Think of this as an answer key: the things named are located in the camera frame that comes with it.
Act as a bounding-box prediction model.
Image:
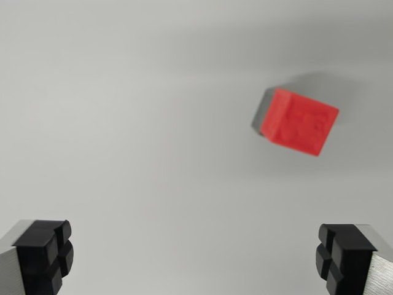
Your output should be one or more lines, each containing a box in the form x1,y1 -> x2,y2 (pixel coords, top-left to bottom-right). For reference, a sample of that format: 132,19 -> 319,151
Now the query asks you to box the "black-padded silver gripper left finger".
0,219 -> 75,295

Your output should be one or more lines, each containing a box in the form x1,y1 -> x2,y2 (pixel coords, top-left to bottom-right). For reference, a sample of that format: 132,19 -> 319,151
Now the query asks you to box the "black-padded silver gripper right finger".
315,223 -> 393,295

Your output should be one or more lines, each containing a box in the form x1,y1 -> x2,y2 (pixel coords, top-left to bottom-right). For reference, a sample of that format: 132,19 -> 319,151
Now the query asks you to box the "red studded cube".
260,88 -> 340,158

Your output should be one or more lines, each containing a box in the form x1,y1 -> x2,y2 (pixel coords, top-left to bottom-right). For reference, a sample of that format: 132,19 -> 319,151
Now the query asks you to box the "grey studded cube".
251,87 -> 276,136

